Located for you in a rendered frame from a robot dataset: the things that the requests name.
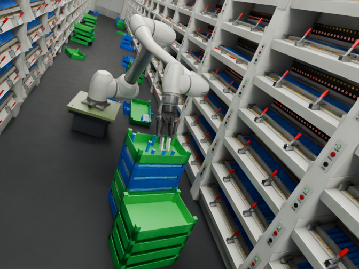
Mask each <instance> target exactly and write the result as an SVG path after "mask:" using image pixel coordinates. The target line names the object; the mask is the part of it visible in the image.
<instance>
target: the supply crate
mask: <svg viewBox="0 0 359 269"><path fill-rule="evenodd" d="M132 134H133V133H132V129H128V131H127V134H126V137H125V140H124V142H125V143H126V145H127V147H128V149H129V151H130V153H131V156H132V158H133V160H134V162H135V164H187V163H188V160H189V158H190V156H191V154H192V152H191V151H186V150H185V149H184V148H183V146H182V145H181V144H180V142H179V141H178V140H177V139H176V137H177V134H176V137H174V138H173V139H172V141H171V145H170V149H169V152H168V151H167V152H166V154H165V155H161V153H162V151H159V143H158V141H159V137H158V136H157V137H156V139H155V142H154V145H153V146H152V145H151V146H150V149H149V152H146V151H145V150H146V147H147V143H148V141H149V140H150V141H152V138H153V134H143V133H135V134H136V136H135V140H134V143H133V142H132V140H131V138H132ZM163 137H164V142H163V149H164V148H165V145H166V142H167V137H168V136H163ZM153 148H155V153H154V155H153V154H150V153H151V151H152V149H153ZM173 149H174V150H175V154H174V155H170V154H171V152H172V150H173Z"/></svg>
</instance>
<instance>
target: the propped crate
mask: <svg viewBox="0 0 359 269"><path fill-rule="evenodd" d="M150 102H151V101H150V100H149V101H148V102H147V101H142V100H138V99H131V101H130V116H129V123H133V124H138V125H143V126H149V125H150V123H151V118H150ZM143 114H148V115H149V122H148V123H147V122H142V121H141V117H142V115H143Z"/></svg>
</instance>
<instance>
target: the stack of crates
mask: <svg viewBox="0 0 359 269"><path fill-rule="evenodd" d="M180 193H181V191H180V190H179V189H177V190H176V191H175V193H165V194H147V195H129V194H128V192H123V195H122V198H121V201H120V204H119V207H118V210H117V213H116V216H115V219H114V222H113V225H112V228H111V231H110V234H109V237H108V245H109V248H110V252H111V255H112V259H113V264H114V267H115V269H155V268H160V267H164V266H168V265H172V264H175V263H176V261H177V259H178V257H179V255H180V253H181V251H182V249H183V247H184V245H185V243H186V241H187V240H188V238H189V236H190V234H191V232H192V230H193V228H194V226H195V224H196V222H197V220H198V218H197V217H196V216H194V217H192V216H191V214H190V212H189V211H188V209H187V207H186V206H185V204H184V202H183V201H182V199H181V197H180Z"/></svg>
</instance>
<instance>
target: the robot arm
mask: <svg viewBox="0 0 359 269"><path fill-rule="evenodd" d="M129 27H130V30H131V32H132V34H133V35H134V36H135V37H136V39H137V40H138V41H139V42H141V43H142V44H143V47H142V49H141V50H140V52H139V54H138V55H137V57H136V58H135V60H134V62H133V63H132V65H131V66H130V68H129V70H128V71H127V73H126V74H123V75H121V76H120V77H119V78H117V79H114V78H113V76H112V75H111V74H110V73H109V72H107V71H105V70H99V71H97V72H95V74H94V75H93V77H92V79H91V81H90V85H89V90H88V96H87V98H86V99H84V100H82V101H81V103H82V104H85V105H88V107H89V108H96V109H98V110H101V111H103V110H104V109H105V108H106V107H107V106H108V105H110V104H111V103H110V102H108V101H107V99H108V98H116V99H125V100H129V99H134V98H136V97H137V96H138V94H139V86H138V83H137V80H138V79H139V77H140V76H141V74H142V73H143V71H144V70H145V68H146V67H147V66H148V64H149V63H150V61H151V60H152V58H153V57H154V56H156V57H157V58H158V59H160V60H161V61H162V62H164V63H165V64H166V67H165V71H164V74H163V79H162V99H161V103H163V105H162V113H161V115H160V116H156V117H155V118H156V121H157V123H156V133H155V135H156V136H158V137H159V141H158V143H159V151H162V150H163V142H164V137H163V134H164V131H165V128H166V125H167V123H168V137H167V142H166V151H168V152H169V149H170V145H171V141H172V139H173V138H174V137H176V133H177V128H178V123H179V121H180V119H178V118H176V110H177V106H176V105H179V100H180V94H184V95H186V96H190V97H196V98H199V97H203V96H205V95H206V94H207V93H208V91H209V84H208V82H207V81H206V80H205V79H203V78H202V77H200V76H199V75H198V74H196V73H195V72H192V71H191V72H190V71H189V70H188V69H187V68H186V67H184V66H183V65H182V64H181V63H180V62H178V61H177V60H176V59H175V58H174V57H172V56H171V55H170V54H169V53H167V52H166V51H165V50H164V49H163V48H165V47H167V46H171V45H172V44H173V43H174V41H175V39H176V33H175V32H174V30H173V29H172V27H170V26H169V25H167V24H165V23H163V22H160V21H157V20H152V19H149V18H146V17H142V16H141V15H137V14H134V15H132V16H131V18H130V21H129ZM161 119H162V125H161ZM173 121H174V126H173ZM160 125H161V128H160Z"/></svg>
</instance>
